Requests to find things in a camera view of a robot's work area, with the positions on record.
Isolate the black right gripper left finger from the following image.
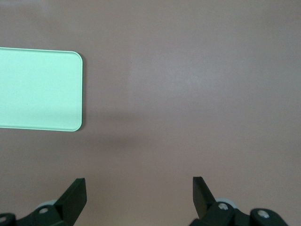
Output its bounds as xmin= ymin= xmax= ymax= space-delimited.
xmin=0 ymin=178 xmax=87 ymax=226

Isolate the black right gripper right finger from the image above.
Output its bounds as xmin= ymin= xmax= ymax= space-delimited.
xmin=189 ymin=176 xmax=289 ymax=226

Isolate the light green rectangular tray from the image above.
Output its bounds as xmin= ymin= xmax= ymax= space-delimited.
xmin=0 ymin=47 xmax=84 ymax=132

